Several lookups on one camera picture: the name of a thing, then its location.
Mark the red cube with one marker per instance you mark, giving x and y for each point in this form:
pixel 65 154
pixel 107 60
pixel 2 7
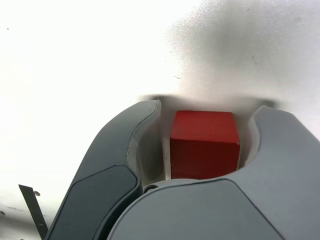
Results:
pixel 203 147

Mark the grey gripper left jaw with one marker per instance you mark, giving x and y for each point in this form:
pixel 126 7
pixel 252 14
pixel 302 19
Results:
pixel 105 162

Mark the black tape strip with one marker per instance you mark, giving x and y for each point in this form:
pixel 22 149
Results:
pixel 33 212

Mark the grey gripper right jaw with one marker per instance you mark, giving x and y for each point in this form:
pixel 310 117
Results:
pixel 225 207

